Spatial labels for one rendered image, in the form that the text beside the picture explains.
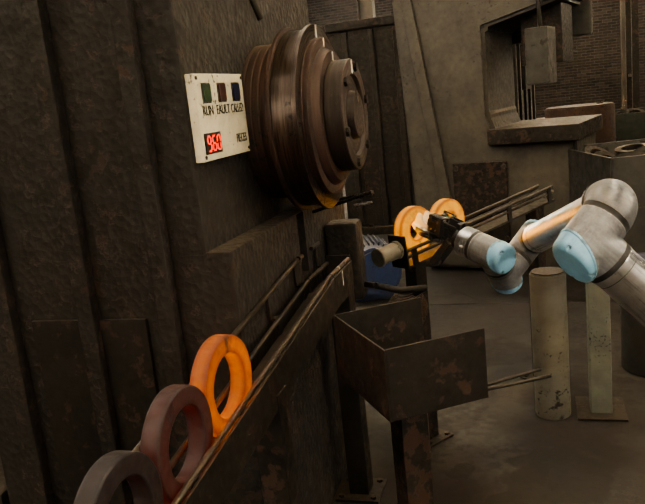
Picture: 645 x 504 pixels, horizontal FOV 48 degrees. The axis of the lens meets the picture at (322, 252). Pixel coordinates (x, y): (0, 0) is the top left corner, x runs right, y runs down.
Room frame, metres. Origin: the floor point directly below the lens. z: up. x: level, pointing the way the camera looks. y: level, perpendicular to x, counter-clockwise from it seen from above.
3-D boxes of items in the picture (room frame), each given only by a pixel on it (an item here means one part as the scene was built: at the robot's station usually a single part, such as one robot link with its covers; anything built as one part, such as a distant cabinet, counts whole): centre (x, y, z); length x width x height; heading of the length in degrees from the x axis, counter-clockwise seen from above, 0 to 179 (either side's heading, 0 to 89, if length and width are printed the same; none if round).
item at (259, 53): (1.96, 0.07, 1.12); 0.47 x 0.10 x 0.47; 163
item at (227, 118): (1.64, 0.19, 1.15); 0.26 x 0.02 x 0.18; 163
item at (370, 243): (4.20, -0.28, 0.17); 0.57 x 0.31 x 0.34; 3
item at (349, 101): (1.90, -0.11, 1.11); 0.28 x 0.06 x 0.28; 163
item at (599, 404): (2.37, -0.91, 0.31); 0.24 x 0.16 x 0.62; 163
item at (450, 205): (2.40, -0.43, 0.72); 0.16 x 0.03 x 0.16; 128
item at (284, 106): (1.93, -0.01, 1.11); 0.47 x 0.06 x 0.47; 163
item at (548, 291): (2.37, -0.75, 0.26); 0.12 x 0.12 x 0.52
